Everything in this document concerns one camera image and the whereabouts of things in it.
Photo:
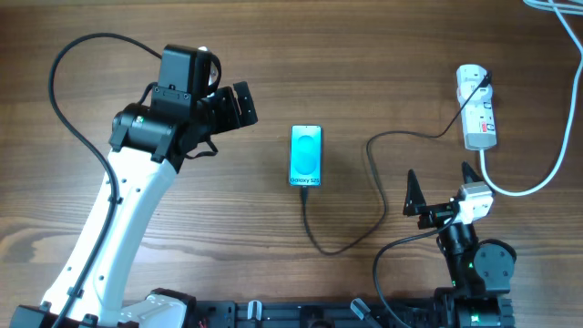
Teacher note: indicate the white power strip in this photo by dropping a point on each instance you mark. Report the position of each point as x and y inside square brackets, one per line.
[478, 123]

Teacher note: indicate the white USB charger plug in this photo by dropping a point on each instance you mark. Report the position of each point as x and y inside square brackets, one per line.
[469, 77]

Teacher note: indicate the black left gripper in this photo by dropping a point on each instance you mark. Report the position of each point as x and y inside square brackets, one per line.
[230, 118]

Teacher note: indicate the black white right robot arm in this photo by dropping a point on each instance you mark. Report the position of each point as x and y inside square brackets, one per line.
[480, 271]

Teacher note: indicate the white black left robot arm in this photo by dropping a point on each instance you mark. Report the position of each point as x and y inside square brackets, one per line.
[150, 140]

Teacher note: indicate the blue screen Galaxy smartphone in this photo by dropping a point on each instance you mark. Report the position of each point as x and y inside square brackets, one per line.
[306, 156]

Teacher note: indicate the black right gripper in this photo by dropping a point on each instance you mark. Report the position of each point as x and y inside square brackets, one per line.
[434, 213]

